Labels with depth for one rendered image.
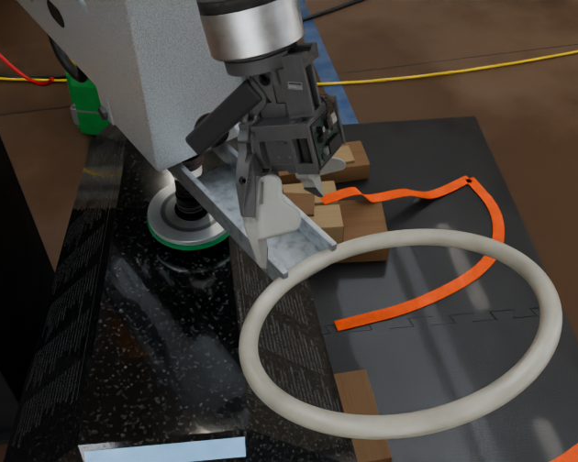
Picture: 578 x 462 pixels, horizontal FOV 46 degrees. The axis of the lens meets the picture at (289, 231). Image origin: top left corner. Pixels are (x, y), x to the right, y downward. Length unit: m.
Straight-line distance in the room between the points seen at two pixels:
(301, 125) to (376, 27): 3.37
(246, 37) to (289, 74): 0.05
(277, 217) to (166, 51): 0.64
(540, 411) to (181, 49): 1.67
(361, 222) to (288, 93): 2.02
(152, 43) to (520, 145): 2.34
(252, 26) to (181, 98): 0.72
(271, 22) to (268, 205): 0.17
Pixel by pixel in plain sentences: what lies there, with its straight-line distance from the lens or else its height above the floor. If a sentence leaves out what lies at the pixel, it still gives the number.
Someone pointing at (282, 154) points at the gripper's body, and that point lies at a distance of 0.67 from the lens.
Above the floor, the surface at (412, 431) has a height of 1.24.
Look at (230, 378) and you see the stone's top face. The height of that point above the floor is 0.80.
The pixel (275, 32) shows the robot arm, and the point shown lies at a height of 1.71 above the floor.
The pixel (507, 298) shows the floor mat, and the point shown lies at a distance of 2.65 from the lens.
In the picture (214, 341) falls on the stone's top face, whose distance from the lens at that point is 1.48.
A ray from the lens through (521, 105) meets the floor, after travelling 3.56.
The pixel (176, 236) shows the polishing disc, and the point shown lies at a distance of 1.60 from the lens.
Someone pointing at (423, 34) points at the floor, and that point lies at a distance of 3.97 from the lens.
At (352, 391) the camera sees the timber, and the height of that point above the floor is 0.13.
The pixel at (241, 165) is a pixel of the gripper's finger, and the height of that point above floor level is 1.59.
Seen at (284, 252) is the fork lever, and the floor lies 1.06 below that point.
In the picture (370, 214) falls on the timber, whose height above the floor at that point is 0.12.
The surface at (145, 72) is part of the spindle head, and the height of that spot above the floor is 1.34.
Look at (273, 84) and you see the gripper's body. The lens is 0.66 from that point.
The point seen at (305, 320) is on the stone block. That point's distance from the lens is 1.71.
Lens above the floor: 2.03
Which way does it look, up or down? 47 degrees down
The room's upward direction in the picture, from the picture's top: straight up
